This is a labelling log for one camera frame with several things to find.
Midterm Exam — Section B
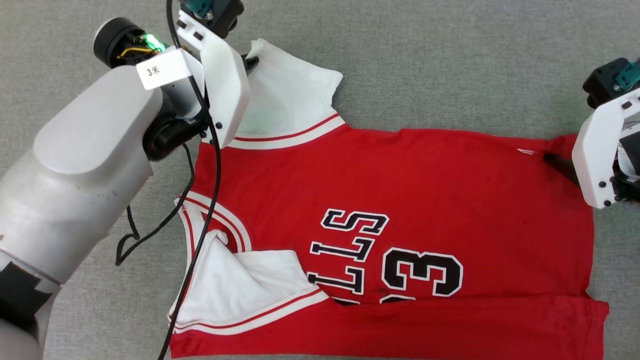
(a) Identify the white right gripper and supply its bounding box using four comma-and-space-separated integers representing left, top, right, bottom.
542, 86, 640, 210

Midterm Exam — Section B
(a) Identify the red white basketball jersey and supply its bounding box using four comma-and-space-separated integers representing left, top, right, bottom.
167, 39, 610, 360

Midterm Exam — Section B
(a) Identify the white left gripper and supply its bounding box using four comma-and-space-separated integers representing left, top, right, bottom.
176, 10, 260, 149

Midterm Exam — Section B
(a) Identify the white paper label tag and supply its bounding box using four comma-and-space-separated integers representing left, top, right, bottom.
136, 47, 195, 91

